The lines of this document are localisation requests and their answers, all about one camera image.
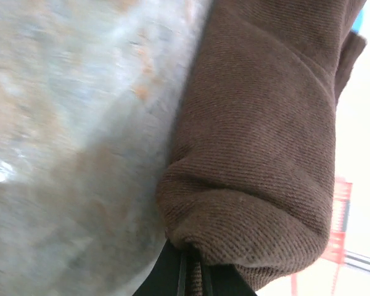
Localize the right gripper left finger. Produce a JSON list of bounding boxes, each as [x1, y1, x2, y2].
[[135, 241, 187, 296]]

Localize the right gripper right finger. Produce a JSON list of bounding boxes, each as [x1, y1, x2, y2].
[[200, 249, 258, 296]]

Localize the brown long pants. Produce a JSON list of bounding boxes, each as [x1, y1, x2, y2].
[[156, 0, 368, 292]]

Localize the pink plastic basket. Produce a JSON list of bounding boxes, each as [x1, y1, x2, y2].
[[290, 175, 354, 296]]

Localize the blue oval seal sticker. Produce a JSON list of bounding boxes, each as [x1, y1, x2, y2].
[[350, 0, 367, 35]]

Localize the aluminium corner post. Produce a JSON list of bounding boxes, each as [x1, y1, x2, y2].
[[344, 250, 370, 274]]

